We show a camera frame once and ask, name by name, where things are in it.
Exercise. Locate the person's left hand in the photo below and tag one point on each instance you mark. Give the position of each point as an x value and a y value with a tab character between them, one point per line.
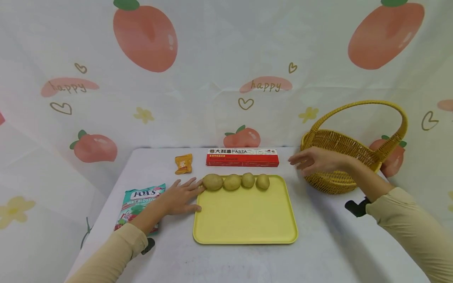
177	198

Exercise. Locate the person's right hand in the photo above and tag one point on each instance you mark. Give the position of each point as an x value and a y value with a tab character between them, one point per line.
316	161

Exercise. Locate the person's left thumb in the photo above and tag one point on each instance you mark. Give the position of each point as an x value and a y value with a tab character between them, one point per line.
193	208

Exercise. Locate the person's right fingers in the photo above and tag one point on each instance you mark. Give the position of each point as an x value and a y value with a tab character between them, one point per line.
300	162

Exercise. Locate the person's left middle finger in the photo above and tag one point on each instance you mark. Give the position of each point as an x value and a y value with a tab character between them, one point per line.
189	182

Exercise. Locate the person's left ring finger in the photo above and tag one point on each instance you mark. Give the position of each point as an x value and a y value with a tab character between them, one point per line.
177	183

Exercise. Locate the person's left index finger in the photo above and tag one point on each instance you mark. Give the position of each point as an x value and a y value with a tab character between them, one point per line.
200	188

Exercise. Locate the person's left forearm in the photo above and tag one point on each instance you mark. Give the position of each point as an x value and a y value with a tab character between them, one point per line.
118	245

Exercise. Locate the person's right forearm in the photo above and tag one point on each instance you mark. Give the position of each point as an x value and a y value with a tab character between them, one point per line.
400	220

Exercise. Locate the large oval potato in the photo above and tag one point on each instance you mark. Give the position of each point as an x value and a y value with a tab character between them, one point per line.
212	182

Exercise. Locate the small orange snack packet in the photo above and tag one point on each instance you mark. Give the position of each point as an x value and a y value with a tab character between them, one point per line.
183	164

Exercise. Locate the medium oval potato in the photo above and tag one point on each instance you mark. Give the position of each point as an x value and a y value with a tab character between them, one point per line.
232	182

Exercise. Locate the small round potato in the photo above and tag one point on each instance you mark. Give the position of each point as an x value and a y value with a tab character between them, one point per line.
248	180
262	181

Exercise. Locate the green candy bag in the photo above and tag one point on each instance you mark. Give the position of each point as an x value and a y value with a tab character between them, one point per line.
139	204

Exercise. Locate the yellow wicker basket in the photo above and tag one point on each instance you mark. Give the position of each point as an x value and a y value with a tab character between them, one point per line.
347	157

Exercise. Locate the yellow plastic tray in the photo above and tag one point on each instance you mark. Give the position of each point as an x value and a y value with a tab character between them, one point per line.
245	214

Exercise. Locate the red and white pasta box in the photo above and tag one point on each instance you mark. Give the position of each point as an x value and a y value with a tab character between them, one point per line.
242	158

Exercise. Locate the black wrist band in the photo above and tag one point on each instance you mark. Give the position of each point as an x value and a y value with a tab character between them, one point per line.
148	246
357	207

